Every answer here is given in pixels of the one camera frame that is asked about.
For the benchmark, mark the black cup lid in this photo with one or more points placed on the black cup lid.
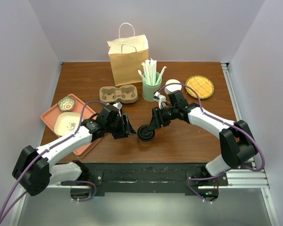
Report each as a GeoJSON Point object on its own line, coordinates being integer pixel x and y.
{"type": "Point", "coordinates": [144, 134]}

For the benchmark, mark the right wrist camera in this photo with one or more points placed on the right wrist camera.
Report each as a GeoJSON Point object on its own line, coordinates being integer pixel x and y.
{"type": "Point", "coordinates": [161, 99]}

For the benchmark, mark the green straw holder cup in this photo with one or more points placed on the green straw holder cup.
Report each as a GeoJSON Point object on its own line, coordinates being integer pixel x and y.
{"type": "Point", "coordinates": [148, 91]}

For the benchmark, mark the single brown paper cup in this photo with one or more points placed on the single brown paper cup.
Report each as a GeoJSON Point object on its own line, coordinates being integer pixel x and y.
{"type": "Point", "coordinates": [145, 142]}

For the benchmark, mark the stack of paper cups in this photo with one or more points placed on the stack of paper cups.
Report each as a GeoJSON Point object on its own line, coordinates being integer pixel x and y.
{"type": "Point", "coordinates": [172, 85]}

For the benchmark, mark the cream square bowl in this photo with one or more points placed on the cream square bowl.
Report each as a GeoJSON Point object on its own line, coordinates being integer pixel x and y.
{"type": "Point", "coordinates": [66, 122]}

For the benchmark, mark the yellow woven coaster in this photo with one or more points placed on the yellow woven coaster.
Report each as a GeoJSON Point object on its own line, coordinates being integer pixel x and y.
{"type": "Point", "coordinates": [202, 85]}

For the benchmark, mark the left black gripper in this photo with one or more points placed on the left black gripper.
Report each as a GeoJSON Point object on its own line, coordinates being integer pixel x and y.
{"type": "Point", "coordinates": [125, 129]}

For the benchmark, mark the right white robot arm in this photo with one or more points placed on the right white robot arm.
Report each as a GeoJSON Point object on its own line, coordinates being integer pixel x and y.
{"type": "Point", "coordinates": [236, 140]}

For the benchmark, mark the small floral dish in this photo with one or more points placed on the small floral dish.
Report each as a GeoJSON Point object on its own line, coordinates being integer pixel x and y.
{"type": "Point", "coordinates": [66, 104]}

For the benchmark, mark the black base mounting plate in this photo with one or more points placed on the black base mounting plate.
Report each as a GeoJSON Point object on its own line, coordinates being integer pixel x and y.
{"type": "Point", "coordinates": [182, 178]}

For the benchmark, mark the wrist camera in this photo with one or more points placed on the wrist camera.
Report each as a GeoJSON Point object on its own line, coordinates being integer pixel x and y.
{"type": "Point", "coordinates": [161, 99]}
{"type": "Point", "coordinates": [118, 105]}

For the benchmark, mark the brown paper bag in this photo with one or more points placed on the brown paper bag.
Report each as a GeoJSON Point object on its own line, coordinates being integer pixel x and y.
{"type": "Point", "coordinates": [126, 55]}

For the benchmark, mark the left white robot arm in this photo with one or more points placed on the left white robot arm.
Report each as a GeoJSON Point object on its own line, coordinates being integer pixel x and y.
{"type": "Point", "coordinates": [36, 168]}

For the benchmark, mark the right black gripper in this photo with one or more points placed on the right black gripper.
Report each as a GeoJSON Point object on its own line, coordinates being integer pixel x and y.
{"type": "Point", "coordinates": [154, 123]}

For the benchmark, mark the cardboard cup carrier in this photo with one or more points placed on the cardboard cup carrier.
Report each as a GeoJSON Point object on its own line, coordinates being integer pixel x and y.
{"type": "Point", "coordinates": [125, 94]}

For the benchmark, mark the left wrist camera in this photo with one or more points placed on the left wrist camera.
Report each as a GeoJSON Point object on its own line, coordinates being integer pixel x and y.
{"type": "Point", "coordinates": [118, 105]}

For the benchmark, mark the wrapped straws bundle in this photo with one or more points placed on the wrapped straws bundle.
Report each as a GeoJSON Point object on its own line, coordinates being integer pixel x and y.
{"type": "Point", "coordinates": [149, 75]}

